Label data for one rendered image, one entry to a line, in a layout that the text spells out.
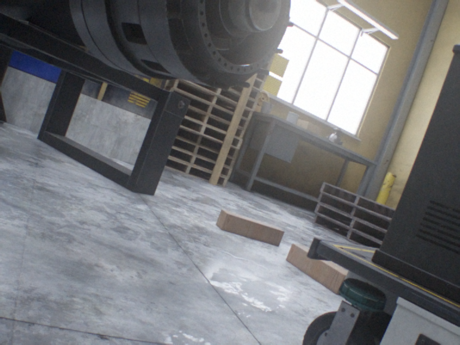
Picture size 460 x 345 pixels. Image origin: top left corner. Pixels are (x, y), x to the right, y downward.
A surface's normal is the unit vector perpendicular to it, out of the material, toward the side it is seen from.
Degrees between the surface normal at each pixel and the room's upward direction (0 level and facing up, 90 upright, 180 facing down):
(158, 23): 130
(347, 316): 90
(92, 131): 90
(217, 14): 134
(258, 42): 73
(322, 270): 90
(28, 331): 0
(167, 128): 90
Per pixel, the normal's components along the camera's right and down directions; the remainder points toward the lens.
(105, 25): -0.67, 0.52
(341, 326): -0.66, -0.21
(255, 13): 0.73, 0.32
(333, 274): -0.81, -0.28
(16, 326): 0.36, -0.93
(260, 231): 0.33, 0.18
